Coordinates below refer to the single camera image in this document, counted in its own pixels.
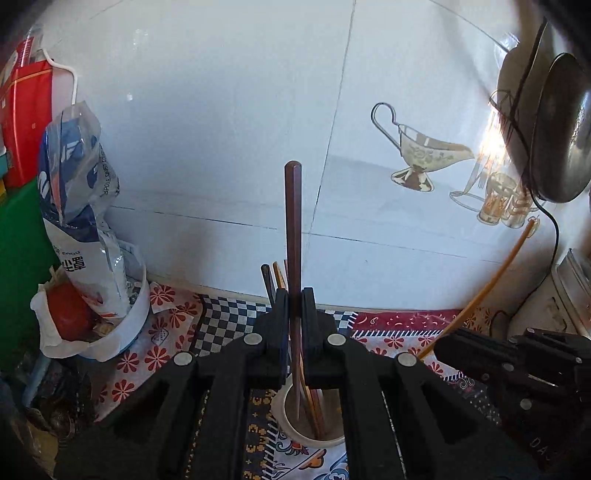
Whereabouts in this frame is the white wire rack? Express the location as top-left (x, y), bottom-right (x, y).
top-left (42, 58), bottom-right (78, 109)

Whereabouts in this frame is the patchwork patterned tablecloth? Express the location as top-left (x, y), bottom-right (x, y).
top-left (90, 281), bottom-right (514, 480)

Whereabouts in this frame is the blue white plastic bag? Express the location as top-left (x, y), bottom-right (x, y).
top-left (39, 100), bottom-right (136, 320)

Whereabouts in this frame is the orange chopstick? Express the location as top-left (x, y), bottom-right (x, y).
top-left (417, 217), bottom-right (541, 360)

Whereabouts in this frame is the red tin box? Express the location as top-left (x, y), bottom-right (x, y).
top-left (0, 39), bottom-right (54, 190)

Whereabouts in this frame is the brown chopstick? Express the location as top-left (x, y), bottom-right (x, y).
top-left (284, 160), bottom-right (305, 425)

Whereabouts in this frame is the small white plastic bag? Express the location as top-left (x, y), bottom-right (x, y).
top-left (30, 276), bottom-right (103, 361)

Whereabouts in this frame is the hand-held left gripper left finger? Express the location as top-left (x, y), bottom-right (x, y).
top-left (55, 287), bottom-right (291, 480)

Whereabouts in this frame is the white colander bowl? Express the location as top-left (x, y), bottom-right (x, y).
top-left (69, 264), bottom-right (151, 363)

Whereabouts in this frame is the white ceramic cup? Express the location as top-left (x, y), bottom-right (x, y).
top-left (270, 382), bottom-right (348, 448)

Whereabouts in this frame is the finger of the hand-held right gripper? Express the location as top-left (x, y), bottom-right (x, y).
top-left (508, 327), bottom-right (591, 371)
top-left (435, 329), bottom-right (571, 400)

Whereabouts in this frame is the white rice cooker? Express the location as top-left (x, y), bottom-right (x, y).
top-left (507, 265), bottom-right (591, 339)

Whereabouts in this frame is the crumpled clear plastic bag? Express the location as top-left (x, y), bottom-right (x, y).
top-left (18, 360), bottom-right (100, 444)

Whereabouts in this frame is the green box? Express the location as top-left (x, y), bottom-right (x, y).
top-left (0, 178), bottom-right (62, 371)

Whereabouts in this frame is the dark grey chopstick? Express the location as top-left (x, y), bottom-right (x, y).
top-left (260, 263), bottom-right (277, 304)

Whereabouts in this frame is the metal steamer pot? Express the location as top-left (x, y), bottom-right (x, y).
top-left (551, 248), bottom-right (591, 324)

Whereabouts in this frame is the bundle of chopsticks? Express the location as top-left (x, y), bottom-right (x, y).
top-left (272, 261), bottom-right (319, 432)

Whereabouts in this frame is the black wok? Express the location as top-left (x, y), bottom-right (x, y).
top-left (531, 52), bottom-right (591, 204)

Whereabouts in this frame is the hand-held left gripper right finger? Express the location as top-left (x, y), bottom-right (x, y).
top-left (299, 286), bottom-right (543, 480)

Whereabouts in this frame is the black power cable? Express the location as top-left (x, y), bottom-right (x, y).
top-left (488, 17), bottom-right (560, 274)

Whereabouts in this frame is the red label bottle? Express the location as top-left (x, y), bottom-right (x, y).
top-left (9, 25), bottom-right (47, 65)

